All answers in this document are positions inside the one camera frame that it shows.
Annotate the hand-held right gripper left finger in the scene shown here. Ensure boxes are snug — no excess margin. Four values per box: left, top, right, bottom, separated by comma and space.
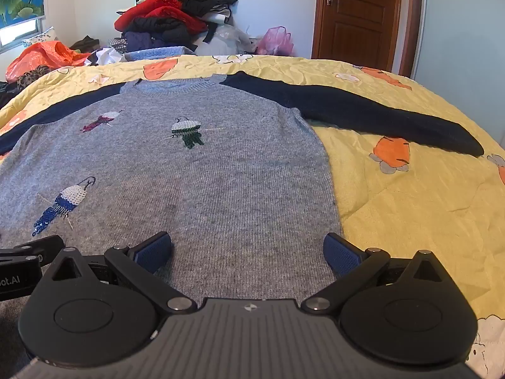
43, 232, 198, 312

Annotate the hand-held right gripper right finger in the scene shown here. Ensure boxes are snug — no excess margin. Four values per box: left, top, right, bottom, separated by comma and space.
301, 232, 455, 312

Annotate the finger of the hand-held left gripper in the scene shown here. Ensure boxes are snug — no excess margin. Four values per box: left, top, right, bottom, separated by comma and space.
0, 235, 66, 265

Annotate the grey sweater with navy sleeves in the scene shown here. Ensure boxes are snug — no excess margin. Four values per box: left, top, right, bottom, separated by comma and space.
0, 72, 485, 303

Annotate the pile of dark and red clothes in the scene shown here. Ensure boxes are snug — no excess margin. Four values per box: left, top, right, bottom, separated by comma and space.
108, 0, 239, 53

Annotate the yellow printed blanket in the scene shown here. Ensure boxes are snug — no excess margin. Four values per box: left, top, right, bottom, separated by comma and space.
0, 54, 505, 376

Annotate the leopard print cloth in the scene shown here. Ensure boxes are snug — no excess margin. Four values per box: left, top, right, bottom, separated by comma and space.
16, 67, 53, 91

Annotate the orange plastic bag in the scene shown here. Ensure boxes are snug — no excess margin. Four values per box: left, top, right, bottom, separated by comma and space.
5, 40, 92, 83

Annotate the white crumpled cloth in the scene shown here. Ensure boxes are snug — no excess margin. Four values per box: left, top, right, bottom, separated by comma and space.
91, 46, 123, 66

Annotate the light blue knit cloth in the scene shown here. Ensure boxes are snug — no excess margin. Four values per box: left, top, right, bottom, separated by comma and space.
125, 46, 195, 63

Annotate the dark olive cloth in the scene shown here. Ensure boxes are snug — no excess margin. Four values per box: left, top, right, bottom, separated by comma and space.
70, 35, 100, 54

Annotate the floral pillow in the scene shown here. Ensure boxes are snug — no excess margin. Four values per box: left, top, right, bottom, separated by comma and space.
21, 27, 60, 49

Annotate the window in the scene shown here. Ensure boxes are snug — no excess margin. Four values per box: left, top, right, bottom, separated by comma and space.
0, 18, 46, 54

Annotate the pink plastic bag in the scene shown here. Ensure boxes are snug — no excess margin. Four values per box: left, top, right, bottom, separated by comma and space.
256, 26, 296, 57

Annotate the clear plastic bag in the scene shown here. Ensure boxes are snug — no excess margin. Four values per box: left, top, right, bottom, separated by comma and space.
215, 24, 259, 55

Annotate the brown wooden door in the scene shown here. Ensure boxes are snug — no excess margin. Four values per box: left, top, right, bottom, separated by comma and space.
312, 0, 424, 78

